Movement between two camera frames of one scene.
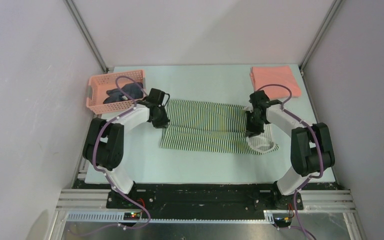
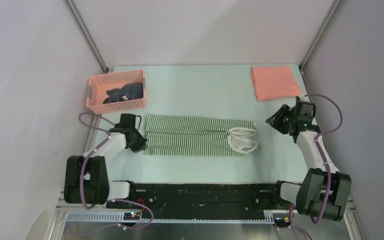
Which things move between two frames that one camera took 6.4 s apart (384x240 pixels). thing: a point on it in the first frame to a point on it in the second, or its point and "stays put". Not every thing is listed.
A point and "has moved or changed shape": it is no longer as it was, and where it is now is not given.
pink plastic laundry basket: [98, 84] stays put
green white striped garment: [214, 126] has moved or changed shape
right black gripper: [251, 130] to [274, 120]
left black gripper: [163, 123] to [141, 144]
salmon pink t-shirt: [264, 76] stays put
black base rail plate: [206, 197] stays put
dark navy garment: [133, 90] stays put
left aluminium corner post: [70, 4] stays put
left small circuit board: [131, 216] stays put
